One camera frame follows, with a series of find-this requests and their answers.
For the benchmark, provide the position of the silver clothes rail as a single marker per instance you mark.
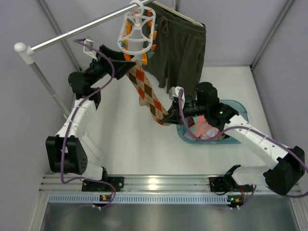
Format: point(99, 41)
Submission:
point(42, 20)

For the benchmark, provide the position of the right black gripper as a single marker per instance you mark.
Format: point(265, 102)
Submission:
point(179, 111)

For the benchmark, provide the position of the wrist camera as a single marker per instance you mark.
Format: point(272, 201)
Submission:
point(89, 49)
point(174, 93)

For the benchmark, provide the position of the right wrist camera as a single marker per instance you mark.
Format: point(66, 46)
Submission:
point(174, 93)

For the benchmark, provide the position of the orange empty clothes peg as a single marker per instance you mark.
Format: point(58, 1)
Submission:
point(127, 56)

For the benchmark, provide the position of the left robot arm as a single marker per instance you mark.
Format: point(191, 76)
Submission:
point(66, 155)

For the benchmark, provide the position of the pink patterned sock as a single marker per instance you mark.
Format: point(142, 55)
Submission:
point(200, 128)

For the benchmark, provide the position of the white round clip hanger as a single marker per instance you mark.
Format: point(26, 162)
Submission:
point(138, 30)

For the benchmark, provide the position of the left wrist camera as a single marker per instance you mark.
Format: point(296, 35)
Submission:
point(89, 49)

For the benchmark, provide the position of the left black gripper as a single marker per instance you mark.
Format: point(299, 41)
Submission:
point(111, 64)

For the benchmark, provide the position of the aluminium mounting rail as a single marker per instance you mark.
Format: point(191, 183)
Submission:
point(152, 189)

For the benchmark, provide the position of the teal clothes peg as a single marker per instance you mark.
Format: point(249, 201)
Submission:
point(150, 52)

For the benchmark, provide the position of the teal plastic basin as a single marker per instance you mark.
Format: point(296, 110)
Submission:
point(227, 140)

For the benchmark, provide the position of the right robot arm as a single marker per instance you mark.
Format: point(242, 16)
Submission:
point(284, 166)

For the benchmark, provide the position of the olive green shorts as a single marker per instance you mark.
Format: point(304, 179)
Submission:
point(180, 51)

